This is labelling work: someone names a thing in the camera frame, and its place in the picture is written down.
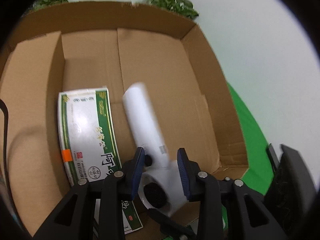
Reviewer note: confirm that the green table cloth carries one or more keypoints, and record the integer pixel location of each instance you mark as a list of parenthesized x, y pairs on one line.
[(259, 174)]

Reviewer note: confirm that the green white medicine box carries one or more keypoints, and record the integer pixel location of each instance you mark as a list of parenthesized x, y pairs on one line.
[(88, 143)]

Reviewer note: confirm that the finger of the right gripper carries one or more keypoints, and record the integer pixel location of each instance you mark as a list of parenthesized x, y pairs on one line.
[(170, 227)]

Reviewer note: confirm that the right potted plant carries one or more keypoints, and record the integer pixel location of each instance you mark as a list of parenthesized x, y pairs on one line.
[(184, 8)]

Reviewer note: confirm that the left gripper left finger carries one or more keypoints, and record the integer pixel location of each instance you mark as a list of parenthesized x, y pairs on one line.
[(73, 217)]

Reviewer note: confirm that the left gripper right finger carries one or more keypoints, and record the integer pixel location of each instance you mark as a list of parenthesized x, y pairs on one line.
[(229, 209)]

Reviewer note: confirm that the white hair dryer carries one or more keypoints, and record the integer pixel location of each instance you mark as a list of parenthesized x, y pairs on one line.
[(160, 185)]

